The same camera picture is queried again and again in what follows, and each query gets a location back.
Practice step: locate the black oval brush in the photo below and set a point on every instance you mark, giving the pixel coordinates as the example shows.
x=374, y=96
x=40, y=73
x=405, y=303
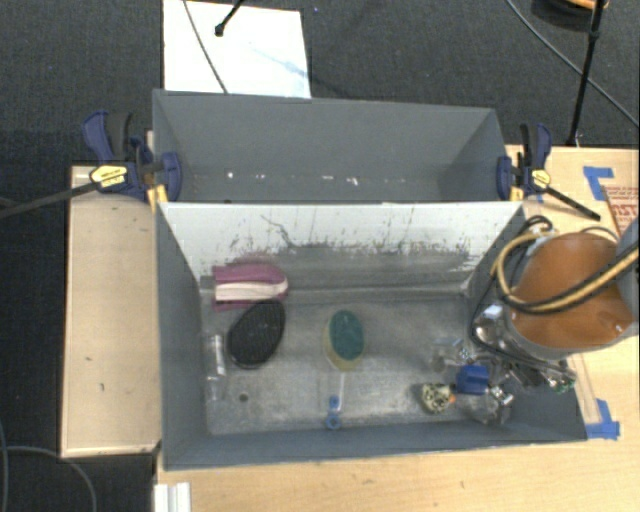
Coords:
x=256, y=334

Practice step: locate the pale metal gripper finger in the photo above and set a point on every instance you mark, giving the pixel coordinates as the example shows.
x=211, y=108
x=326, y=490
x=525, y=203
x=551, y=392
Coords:
x=450, y=352
x=492, y=407

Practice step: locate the blue block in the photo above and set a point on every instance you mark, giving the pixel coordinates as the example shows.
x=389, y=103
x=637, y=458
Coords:
x=471, y=379

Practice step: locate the pale wood board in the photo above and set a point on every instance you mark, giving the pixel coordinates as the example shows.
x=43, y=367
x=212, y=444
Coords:
x=110, y=320

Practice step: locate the brown cardboard with red print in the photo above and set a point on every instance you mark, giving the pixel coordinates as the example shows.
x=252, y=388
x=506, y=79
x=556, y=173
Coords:
x=625, y=210

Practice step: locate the grey metal bin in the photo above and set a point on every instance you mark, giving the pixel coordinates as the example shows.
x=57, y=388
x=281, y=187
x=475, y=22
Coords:
x=310, y=150

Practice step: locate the purple and white rounded block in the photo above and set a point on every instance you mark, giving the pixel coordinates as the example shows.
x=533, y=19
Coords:
x=247, y=285

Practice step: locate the olive and orange toy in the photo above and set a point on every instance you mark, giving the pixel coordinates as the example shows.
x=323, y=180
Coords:
x=435, y=397

